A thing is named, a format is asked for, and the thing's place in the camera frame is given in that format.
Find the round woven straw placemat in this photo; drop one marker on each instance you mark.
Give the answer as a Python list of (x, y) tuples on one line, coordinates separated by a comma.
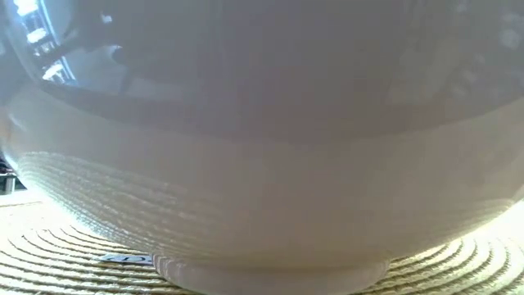
[(49, 254)]

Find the small white printed label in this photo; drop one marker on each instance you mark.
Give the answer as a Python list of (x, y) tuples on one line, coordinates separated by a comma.
[(125, 259)]

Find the white ceramic bowl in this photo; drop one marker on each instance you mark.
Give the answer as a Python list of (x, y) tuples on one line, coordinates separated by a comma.
[(262, 184)]

